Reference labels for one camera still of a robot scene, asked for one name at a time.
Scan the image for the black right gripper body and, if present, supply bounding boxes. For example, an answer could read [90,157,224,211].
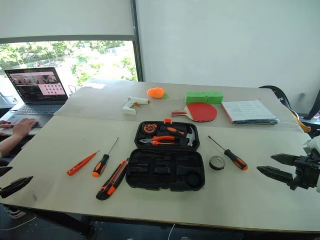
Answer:
[287,154,320,192]

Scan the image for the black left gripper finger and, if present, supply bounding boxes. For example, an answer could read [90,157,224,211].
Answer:
[0,166,14,178]
[0,176,34,200]

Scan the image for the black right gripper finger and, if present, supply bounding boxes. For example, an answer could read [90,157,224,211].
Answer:
[270,153,301,166]
[256,165,294,186]

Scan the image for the black orange handled screwdriver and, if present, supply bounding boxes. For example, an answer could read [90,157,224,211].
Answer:
[91,136,120,178]
[207,135,249,172]

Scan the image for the orange voltage tester pen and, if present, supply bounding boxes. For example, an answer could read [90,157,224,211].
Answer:
[66,149,101,177]

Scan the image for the black orange utility knife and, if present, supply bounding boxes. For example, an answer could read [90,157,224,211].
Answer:
[95,157,130,202]

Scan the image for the black tool case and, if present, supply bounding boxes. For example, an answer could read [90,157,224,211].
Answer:
[125,117,206,192]

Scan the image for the person's right hand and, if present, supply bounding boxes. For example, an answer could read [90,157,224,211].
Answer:
[12,118,38,138]

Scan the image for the black white shoe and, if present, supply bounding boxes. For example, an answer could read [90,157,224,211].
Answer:
[4,205,27,220]

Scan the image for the black electrical tape roll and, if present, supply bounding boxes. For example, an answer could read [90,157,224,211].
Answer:
[208,154,227,172]

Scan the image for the sleeved paper document stack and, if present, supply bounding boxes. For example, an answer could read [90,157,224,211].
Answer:
[220,100,279,126]

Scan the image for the black chair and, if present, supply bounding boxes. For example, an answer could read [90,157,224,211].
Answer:
[258,85,294,111]

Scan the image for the grey laptop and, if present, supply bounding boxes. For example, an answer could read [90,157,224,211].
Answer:
[3,66,69,129]

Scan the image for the red table tennis paddle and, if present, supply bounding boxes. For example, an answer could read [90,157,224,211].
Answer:
[170,102,219,123]

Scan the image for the green rectangular box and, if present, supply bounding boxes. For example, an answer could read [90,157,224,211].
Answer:
[185,91,224,106]

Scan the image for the orange black tape measure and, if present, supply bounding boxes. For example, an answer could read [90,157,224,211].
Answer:
[142,122,158,135]

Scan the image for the white glue gun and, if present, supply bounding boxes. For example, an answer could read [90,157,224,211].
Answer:
[121,96,152,116]

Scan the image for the orange plush carrot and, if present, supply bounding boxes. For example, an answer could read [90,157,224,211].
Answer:
[146,86,172,100]

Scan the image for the white roller blind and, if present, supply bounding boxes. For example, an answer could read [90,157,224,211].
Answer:
[0,0,136,45]

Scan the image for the orange yellow strap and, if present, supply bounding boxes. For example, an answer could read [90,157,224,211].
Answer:
[289,107,312,134]

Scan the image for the black handled claw hammer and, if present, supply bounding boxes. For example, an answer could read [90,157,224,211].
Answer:
[159,124,199,148]

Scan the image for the orange handled pliers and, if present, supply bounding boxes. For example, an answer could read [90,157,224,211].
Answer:
[138,135,176,147]

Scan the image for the white cable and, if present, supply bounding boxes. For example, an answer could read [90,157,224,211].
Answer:
[168,222,177,240]

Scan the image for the dark window post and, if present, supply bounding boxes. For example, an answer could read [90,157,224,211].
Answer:
[130,0,144,82]

